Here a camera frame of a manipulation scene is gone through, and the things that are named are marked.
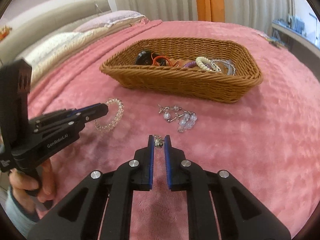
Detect clear crystal bead bracelet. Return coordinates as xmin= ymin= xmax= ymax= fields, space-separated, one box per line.
xmin=93 ymin=97 xmax=125 ymax=133

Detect black bracelet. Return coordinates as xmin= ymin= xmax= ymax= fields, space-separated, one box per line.
xmin=134 ymin=50 xmax=153 ymax=66

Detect small silver jewelry piece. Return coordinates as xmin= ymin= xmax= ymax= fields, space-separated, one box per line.
xmin=153 ymin=134 xmax=164 ymax=148

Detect cream spiral hair tie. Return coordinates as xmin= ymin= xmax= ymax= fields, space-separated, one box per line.
xmin=195 ymin=56 xmax=222 ymax=73

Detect grey sleeve forearm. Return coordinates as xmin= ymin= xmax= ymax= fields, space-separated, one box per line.
xmin=5 ymin=187 xmax=40 ymax=238

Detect left hand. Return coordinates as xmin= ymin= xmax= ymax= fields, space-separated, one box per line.
xmin=9 ymin=159 xmax=56 ymax=214

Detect cream dotted pillow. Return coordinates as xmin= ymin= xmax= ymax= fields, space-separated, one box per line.
xmin=15 ymin=26 xmax=111 ymax=81

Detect pink bed blanket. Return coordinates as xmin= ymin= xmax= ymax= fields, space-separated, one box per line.
xmin=28 ymin=20 xmax=319 ymax=235

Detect purple pillow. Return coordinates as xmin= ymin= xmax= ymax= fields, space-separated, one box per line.
xmin=74 ymin=10 xmax=145 ymax=32

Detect beige headboard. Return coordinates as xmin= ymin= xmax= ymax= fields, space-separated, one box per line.
xmin=1 ymin=0 xmax=111 ymax=64

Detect brown wicker basket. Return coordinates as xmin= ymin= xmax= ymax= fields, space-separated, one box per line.
xmin=100 ymin=37 xmax=263 ymax=103

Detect orange curtain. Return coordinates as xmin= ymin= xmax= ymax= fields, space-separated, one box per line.
xmin=196 ymin=0 xmax=225 ymax=22

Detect items on bed corner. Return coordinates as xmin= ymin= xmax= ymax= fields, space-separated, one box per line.
xmin=261 ymin=34 xmax=286 ymax=49

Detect orange hair tie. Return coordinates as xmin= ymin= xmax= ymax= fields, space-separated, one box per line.
xmin=151 ymin=55 xmax=173 ymax=67

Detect silver crystal charm bracelet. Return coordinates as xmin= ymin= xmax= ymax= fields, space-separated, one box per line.
xmin=157 ymin=103 xmax=198 ymax=133

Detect clear bead bracelet in basket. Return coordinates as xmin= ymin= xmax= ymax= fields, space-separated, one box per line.
xmin=209 ymin=58 xmax=237 ymax=76

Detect grey wall desk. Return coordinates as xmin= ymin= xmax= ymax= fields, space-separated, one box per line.
xmin=271 ymin=20 xmax=319 ymax=79

